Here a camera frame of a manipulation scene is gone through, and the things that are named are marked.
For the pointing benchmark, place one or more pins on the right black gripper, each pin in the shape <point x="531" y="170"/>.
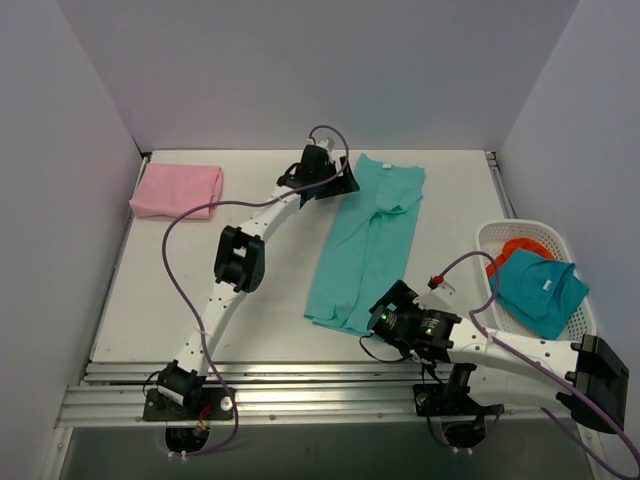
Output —
<point x="392" y="302"/>

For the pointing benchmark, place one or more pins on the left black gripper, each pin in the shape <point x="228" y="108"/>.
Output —
<point x="338" y="183"/>

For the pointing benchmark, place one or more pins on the mint green t shirt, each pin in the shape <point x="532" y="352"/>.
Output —
<point x="368" y="245"/>

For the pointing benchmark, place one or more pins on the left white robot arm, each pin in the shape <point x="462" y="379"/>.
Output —
<point x="240" y="263"/>

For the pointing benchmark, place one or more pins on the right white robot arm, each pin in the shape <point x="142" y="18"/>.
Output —
<point x="584" y="378"/>

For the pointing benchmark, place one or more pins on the white plastic basket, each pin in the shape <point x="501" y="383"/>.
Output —
<point x="491" y="237"/>

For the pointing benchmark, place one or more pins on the teal blue t shirt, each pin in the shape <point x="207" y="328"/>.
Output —
<point x="544" y="299"/>

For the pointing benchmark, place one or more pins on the orange t shirt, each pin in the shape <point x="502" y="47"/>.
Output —
<point x="517" y="257"/>

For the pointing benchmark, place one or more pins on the folded pink t shirt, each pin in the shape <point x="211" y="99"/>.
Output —
<point x="171" y="189"/>

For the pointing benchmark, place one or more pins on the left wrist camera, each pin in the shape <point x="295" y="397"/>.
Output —
<point x="326" y="143"/>

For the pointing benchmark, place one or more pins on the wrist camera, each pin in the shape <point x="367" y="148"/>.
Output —
<point x="439" y="294"/>
<point x="326" y="143"/>

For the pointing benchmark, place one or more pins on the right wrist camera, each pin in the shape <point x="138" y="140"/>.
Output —
<point x="439" y="294"/>

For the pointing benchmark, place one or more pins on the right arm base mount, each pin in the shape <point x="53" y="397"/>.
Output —
<point x="454" y="419"/>

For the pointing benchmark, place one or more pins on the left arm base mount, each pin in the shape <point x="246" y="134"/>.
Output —
<point x="188" y="427"/>

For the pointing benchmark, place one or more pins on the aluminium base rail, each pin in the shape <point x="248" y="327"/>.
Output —
<point x="111" y="394"/>

